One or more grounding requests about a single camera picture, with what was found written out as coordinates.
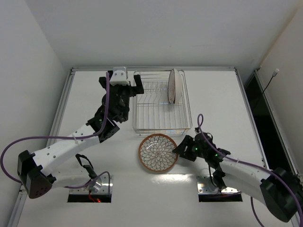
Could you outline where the silver wire dish rack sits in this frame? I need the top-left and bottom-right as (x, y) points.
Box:
(132, 70), (192, 136)

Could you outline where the floral plate with orange rim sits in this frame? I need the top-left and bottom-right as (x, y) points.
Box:
(138, 133), (178, 173)

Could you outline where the white plate with brown rim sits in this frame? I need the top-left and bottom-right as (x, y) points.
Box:
(168, 69), (182, 104)

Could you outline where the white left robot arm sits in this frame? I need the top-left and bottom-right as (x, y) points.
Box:
(17, 70), (144, 199)

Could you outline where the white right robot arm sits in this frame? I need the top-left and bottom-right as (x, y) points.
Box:
(173, 133), (303, 222)

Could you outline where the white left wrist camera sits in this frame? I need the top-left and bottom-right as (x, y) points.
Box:
(110, 67), (130, 86)

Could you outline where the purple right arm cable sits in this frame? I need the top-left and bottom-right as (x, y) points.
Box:
(196, 113), (301, 227)

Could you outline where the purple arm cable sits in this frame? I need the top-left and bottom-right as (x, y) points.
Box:
(0, 70), (112, 190)
(196, 113), (301, 227)

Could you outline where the right steel base plate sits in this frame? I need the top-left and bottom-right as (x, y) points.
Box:
(196, 175), (241, 195)

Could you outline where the steel base plate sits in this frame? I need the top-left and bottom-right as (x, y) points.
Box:
(196, 175), (241, 195)
(69, 175), (113, 195)

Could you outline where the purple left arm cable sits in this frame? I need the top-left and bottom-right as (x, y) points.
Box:
(0, 70), (112, 190)

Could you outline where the left steel base plate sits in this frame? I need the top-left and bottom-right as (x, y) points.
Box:
(69, 175), (113, 195)

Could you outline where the black cable with white plug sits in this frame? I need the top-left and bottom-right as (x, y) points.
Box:
(250, 68), (280, 112)

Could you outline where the aluminium table edge rail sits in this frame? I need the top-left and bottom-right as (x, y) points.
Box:
(7, 66), (76, 227)

